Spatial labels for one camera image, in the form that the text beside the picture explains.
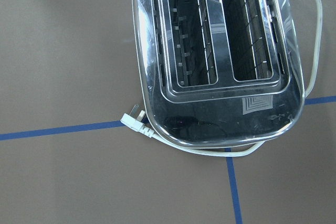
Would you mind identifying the chrome and cream toaster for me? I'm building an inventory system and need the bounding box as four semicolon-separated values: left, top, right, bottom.
132;0;305;148

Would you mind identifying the white toaster power cable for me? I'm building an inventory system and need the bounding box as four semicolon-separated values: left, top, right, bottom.
120;0;323;157

